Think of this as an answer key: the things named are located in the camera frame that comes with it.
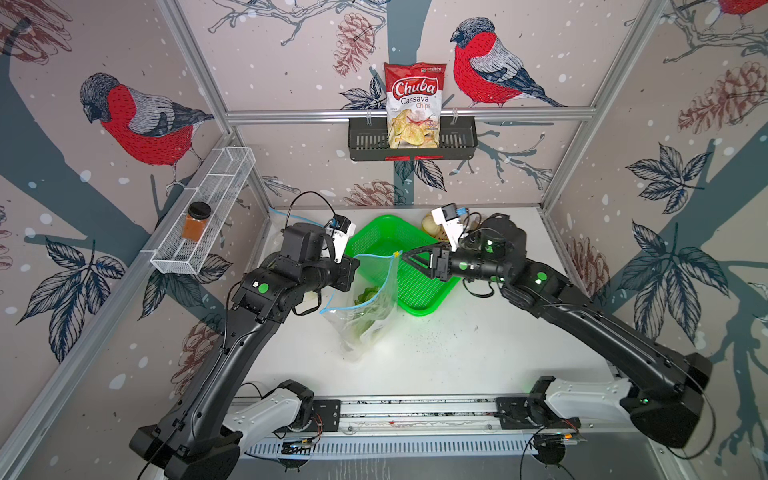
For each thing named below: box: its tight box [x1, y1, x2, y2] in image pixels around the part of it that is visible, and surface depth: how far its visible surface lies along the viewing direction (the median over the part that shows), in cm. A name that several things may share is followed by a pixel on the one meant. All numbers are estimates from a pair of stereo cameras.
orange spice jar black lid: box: [182, 201, 212, 242], surface depth 68 cm
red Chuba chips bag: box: [384, 62, 447, 149], surface depth 87 cm
